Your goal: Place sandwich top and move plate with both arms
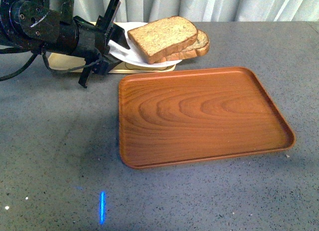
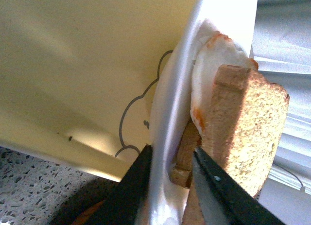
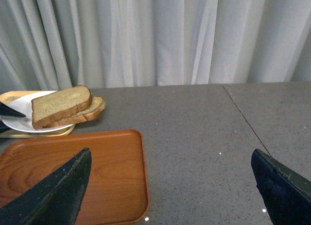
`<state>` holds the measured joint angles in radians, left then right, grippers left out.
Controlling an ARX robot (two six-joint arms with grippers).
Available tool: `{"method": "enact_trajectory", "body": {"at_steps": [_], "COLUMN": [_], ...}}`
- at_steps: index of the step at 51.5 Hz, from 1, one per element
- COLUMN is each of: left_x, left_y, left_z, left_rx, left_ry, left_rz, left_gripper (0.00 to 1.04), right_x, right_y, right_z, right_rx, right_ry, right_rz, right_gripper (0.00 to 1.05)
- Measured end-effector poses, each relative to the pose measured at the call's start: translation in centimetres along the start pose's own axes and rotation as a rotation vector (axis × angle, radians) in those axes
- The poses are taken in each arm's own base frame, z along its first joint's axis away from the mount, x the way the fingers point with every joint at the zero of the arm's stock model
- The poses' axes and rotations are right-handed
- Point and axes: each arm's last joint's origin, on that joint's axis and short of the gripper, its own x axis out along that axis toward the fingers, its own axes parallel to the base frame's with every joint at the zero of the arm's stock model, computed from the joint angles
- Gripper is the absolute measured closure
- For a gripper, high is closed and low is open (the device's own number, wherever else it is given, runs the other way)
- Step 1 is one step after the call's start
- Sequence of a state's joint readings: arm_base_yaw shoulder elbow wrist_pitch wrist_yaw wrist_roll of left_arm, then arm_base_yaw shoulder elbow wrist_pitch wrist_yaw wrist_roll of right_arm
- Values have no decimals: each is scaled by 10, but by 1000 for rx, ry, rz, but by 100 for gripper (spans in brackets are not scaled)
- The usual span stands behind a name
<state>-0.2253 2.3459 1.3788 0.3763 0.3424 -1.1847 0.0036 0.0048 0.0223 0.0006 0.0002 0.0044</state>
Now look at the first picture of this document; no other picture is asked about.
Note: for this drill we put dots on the yellow bear tray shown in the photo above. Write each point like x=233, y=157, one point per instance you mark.
x=62, y=62

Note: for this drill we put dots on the white plate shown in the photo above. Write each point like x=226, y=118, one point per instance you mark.
x=133, y=55

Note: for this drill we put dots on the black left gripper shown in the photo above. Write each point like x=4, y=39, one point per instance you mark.
x=93, y=43

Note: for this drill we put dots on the bread slice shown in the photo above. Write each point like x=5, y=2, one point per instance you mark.
x=163, y=37
x=199, y=48

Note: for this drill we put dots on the brown wooden tray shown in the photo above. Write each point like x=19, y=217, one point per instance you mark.
x=197, y=115

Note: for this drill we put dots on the grey curtain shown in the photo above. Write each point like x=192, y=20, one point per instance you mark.
x=203, y=10

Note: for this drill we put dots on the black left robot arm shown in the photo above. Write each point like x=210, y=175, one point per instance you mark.
x=41, y=26

